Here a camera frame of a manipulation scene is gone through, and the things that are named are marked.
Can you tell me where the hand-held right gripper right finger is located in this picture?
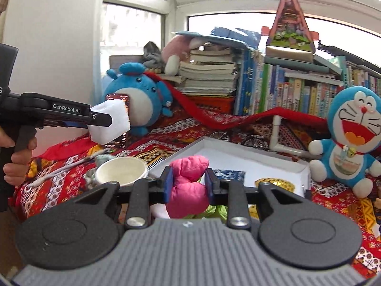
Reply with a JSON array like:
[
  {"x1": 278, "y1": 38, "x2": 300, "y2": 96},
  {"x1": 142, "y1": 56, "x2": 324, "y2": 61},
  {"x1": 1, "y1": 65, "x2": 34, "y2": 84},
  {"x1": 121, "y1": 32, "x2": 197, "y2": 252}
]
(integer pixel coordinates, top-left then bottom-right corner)
[{"x1": 205, "y1": 168, "x2": 294, "y2": 230}]

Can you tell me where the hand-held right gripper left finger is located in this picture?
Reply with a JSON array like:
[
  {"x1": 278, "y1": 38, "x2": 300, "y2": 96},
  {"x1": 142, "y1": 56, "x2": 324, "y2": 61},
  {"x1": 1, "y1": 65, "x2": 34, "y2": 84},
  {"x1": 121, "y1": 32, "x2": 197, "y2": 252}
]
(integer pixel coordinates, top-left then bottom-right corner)
[{"x1": 86, "y1": 165, "x2": 174, "y2": 231}]

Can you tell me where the white sponge block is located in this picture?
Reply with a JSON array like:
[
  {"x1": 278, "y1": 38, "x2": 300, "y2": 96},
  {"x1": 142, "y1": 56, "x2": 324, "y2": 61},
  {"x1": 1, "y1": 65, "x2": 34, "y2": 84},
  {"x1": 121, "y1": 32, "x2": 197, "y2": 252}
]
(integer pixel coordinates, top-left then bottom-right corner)
[{"x1": 88, "y1": 99, "x2": 132, "y2": 145}]

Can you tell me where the pink bow plush toy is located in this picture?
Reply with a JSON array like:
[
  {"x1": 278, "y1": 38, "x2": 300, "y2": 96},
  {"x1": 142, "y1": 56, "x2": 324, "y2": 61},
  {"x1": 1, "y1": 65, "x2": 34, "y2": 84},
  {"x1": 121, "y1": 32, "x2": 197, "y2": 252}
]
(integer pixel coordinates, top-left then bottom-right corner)
[{"x1": 165, "y1": 156, "x2": 230, "y2": 220}]

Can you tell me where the green checked cloth pouch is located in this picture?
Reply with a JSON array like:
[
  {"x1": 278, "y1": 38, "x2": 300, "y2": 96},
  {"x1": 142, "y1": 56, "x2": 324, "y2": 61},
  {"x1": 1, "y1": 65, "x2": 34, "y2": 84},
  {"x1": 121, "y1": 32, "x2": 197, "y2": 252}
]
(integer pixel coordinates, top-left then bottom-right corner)
[{"x1": 84, "y1": 153, "x2": 115, "y2": 189}]

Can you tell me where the white shallow tray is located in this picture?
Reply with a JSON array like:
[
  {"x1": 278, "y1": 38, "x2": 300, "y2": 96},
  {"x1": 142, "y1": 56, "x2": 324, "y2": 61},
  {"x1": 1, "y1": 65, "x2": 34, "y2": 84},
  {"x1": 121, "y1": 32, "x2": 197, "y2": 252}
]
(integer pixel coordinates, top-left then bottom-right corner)
[{"x1": 147, "y1": 136, "x2": 312, "y2": 199}]

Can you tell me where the person's left hand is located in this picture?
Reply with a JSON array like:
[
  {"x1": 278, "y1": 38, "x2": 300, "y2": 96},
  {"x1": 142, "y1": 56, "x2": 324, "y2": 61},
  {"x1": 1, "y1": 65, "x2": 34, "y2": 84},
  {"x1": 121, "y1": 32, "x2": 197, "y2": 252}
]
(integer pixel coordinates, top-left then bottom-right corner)
[{"x1": 0, "y1": 125, "x2": 38, "y2": 187}]

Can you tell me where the blue floral fabric pouch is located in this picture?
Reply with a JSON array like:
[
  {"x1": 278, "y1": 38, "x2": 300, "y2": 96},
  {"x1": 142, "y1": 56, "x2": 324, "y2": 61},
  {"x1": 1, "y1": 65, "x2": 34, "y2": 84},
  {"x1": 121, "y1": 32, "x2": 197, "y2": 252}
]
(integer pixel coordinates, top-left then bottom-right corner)
[{"x1": 213, "y1": 169, "x2": 246, "y2": 182}]

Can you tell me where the round blue whale plush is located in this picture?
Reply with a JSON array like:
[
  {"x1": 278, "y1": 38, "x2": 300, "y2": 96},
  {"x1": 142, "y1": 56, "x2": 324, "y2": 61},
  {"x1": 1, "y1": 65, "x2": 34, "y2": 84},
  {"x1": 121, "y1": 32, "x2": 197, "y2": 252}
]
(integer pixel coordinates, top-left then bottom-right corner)
[{"x1": 103, "y1": 62, "x2": 174, "y2": 138}]

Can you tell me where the red patterned blanket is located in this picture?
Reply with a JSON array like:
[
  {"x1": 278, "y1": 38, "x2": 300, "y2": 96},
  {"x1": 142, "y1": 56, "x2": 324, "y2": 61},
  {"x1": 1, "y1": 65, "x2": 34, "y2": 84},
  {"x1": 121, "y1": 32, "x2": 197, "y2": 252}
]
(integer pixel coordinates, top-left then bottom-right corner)
[{"x1": 13, "y1": 107, "x2": 381, "y2": 279}]

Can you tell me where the metal bicycle model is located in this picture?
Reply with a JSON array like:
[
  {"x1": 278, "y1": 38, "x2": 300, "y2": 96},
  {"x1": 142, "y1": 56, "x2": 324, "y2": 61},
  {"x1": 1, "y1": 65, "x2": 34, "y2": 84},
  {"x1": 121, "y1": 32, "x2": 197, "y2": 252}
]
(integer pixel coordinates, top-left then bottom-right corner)
[{"x1": 208, "y1": 129, "x2": 271, "y2": 151}]

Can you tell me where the gold sequin pouch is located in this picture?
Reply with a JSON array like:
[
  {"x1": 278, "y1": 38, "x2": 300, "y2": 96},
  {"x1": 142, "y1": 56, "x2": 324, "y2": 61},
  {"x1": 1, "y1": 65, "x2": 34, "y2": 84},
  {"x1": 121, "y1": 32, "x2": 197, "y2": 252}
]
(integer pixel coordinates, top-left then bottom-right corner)
[{"x1": 254, "y1": 177, "x2": 296, "y2": 193}]

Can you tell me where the red scarf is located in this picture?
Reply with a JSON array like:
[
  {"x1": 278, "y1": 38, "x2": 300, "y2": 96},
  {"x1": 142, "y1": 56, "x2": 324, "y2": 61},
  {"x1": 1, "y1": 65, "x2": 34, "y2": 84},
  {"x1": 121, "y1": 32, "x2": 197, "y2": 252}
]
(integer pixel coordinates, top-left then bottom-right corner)
[{"x1": 143, "y1": 70, "x2": 328, "y2": 130}]

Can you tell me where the grey cloth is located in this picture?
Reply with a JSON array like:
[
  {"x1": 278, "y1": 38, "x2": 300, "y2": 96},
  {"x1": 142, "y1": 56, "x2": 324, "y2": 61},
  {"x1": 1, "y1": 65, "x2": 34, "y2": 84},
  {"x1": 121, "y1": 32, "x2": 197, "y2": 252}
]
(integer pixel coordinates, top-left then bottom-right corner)
[{"x1": 142, "y1": 41, "x2": 165, "y2": 72}]

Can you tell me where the red plastic crate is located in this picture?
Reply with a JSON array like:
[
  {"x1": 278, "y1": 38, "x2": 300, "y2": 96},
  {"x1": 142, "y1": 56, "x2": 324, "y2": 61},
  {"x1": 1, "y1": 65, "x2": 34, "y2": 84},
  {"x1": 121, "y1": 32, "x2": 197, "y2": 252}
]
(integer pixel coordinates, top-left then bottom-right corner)
[{"x1": 186, "y1": 95, "x2": 237, "y2": 115}]

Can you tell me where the white plastic pipe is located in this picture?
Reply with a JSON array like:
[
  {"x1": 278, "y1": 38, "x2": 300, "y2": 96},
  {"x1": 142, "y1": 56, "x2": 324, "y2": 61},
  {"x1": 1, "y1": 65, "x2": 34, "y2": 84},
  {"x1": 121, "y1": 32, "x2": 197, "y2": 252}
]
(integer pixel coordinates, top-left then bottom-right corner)
[{"x1": 269, "y1": 115, "x2": 312, "y2": 157}]

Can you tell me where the pink rabbit plush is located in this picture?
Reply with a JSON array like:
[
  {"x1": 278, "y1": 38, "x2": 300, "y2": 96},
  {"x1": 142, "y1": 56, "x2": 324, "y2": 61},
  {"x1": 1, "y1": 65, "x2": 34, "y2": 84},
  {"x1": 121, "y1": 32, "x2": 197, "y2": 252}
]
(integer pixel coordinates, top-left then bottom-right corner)
[{"x1": 161, "y1": 34, "x2": 206, "y2": 76}]

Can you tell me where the stack of flat books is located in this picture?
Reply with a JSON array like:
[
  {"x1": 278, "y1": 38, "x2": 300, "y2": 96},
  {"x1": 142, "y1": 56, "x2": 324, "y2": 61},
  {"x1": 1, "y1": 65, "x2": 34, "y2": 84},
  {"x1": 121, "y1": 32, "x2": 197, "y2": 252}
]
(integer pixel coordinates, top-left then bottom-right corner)
[{"x1": 155, "y1": 43, "x2": 240, "y2": 96}]

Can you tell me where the row of upright books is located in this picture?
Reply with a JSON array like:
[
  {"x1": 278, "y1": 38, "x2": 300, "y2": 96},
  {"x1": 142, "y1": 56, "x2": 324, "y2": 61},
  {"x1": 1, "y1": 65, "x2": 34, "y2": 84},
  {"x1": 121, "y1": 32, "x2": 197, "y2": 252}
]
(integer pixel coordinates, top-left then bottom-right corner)
[{"x1": 234, "y1": 48, "x2": 381, "y2": 118}]

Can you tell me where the blue patterned cloth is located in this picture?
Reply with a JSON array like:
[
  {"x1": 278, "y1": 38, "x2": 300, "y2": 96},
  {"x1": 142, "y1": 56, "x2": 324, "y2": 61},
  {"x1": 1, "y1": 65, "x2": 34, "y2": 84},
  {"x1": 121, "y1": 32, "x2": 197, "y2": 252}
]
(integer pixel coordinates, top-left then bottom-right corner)
[{"x1": 171, "y1": 27, "x2": 262, "y2": 50}]

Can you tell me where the blue cat plush toy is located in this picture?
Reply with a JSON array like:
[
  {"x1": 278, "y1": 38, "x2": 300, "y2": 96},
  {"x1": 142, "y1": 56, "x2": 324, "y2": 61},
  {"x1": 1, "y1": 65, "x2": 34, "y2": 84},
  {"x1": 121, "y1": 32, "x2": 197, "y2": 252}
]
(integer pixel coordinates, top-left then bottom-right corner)
[{"x1": 308, "y1": 86, "x2": 381, "y2": 199}]

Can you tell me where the triangular house toy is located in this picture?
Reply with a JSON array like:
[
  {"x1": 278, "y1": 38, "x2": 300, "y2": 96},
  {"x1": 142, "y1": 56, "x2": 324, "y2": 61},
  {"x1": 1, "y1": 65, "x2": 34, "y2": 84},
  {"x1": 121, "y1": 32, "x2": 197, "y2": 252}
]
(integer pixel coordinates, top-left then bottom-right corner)
[{"x1": 261, "y1": 0, "x2": 320, "y2": 64}]

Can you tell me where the white cable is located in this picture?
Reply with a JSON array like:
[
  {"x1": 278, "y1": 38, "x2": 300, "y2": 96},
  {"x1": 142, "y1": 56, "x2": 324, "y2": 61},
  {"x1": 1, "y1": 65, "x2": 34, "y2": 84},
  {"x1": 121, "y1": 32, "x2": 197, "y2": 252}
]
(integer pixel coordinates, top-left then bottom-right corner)
[{"x1": 25, "y1": 155, "x2": 100, "y2": 189}]

